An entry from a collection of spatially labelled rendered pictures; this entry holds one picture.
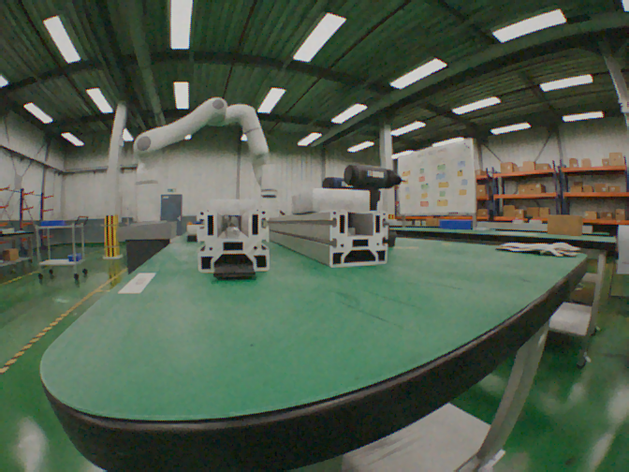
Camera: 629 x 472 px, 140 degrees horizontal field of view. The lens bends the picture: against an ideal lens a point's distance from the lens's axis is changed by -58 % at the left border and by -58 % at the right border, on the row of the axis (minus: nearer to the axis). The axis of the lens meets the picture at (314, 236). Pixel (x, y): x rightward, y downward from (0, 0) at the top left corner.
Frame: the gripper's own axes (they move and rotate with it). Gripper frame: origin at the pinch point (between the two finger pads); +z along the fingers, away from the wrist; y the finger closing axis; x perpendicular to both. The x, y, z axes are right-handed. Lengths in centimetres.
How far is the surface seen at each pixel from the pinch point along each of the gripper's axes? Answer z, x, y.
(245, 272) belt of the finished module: 3, 104, 17
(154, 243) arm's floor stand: 6, 16, 54
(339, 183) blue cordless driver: -16, 53, -16
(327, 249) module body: 1, 97, 5
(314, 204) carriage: -6, 91, 5
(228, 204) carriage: -7, 66, 20
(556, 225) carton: -4, 56, -197
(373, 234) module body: -1, 98, -2
